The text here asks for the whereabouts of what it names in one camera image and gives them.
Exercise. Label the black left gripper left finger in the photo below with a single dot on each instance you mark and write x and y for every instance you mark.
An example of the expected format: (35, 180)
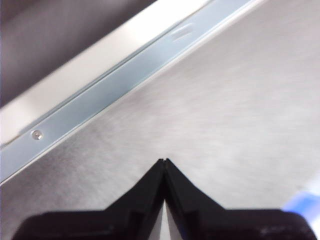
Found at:
(125, 220)

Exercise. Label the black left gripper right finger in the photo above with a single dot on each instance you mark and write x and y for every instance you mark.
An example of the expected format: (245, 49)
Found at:
(212, 222)

